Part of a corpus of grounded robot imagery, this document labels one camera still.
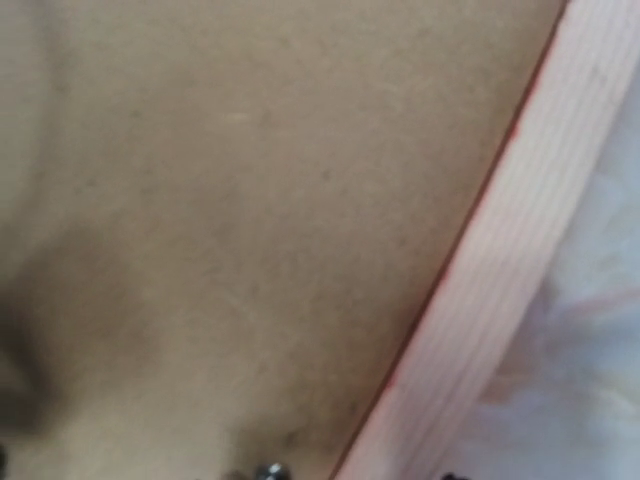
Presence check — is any brown frame backing board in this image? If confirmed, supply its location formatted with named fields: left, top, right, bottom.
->
left=1, top=1, right=561, bottom=479

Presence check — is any red wooden picture frame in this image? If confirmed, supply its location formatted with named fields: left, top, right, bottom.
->
left=333, top=1, right=639, bottom=479

